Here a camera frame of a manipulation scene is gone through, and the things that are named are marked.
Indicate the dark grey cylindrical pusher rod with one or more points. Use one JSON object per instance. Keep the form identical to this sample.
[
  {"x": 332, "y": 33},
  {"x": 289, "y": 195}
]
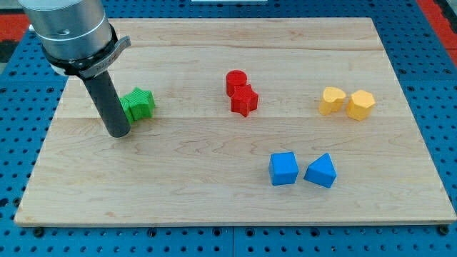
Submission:
[{"x": 105, "y": 98}]

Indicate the black clamp mount ring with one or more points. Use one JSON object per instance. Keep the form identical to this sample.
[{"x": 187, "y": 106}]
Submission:
[{"x": 93, "y": 65}]

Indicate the green star block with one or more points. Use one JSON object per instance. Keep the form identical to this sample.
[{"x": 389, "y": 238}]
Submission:
[{"x": 141, "y": 103}]

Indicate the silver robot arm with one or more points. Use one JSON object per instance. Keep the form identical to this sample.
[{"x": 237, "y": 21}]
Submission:
[{"x": 78, "y": 40}]

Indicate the red cylinder block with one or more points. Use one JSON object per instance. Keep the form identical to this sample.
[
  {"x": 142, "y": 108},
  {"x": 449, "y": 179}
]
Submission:
[{"x": 235, "y": 79}]

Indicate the red star block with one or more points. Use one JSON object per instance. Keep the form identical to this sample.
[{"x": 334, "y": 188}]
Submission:
[{"x": 244, "y": 100}]

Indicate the wooden board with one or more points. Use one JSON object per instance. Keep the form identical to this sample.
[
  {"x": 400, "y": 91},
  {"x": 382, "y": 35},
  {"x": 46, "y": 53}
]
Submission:
[{"x": 197, "y": 163}]

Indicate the blue cube block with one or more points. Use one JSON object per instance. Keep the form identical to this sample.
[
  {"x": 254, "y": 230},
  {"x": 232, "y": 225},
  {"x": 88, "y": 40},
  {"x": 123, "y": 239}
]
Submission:
[{"x": 283, "y": 168}]

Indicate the yellow heart block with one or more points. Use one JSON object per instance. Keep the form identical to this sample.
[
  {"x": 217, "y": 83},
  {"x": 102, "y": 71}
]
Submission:
[{"x": 332, "y": 100}]

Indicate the blue triangle block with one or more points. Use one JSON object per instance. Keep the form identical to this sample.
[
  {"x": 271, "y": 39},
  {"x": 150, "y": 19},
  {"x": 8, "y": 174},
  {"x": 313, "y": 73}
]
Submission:
[{"x": 321, "y": 171}]

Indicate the yellow hexagon block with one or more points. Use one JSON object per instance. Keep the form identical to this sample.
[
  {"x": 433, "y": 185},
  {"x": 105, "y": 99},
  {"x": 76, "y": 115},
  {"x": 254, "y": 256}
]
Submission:
[{"x": 360, "y": 105}]

